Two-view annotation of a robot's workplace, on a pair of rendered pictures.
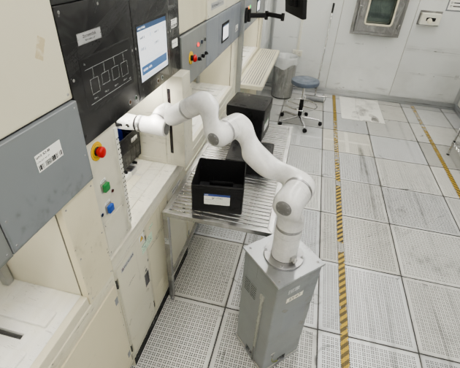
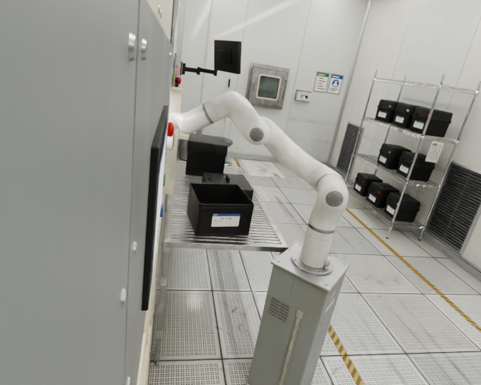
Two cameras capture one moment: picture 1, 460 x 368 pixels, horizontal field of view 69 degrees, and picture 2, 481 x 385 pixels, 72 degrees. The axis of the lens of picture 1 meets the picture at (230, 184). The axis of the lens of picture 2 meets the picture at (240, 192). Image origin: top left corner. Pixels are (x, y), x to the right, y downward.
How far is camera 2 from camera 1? 0.75 m
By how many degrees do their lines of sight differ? 26
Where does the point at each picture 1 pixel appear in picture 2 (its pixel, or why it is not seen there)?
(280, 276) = (322, 280)
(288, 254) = (324, 257)
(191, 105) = (222, 105)
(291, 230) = (330, 227)
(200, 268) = (176, 324)
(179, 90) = (177, 105)
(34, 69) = not seen: outside the picture
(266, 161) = (305, 157)
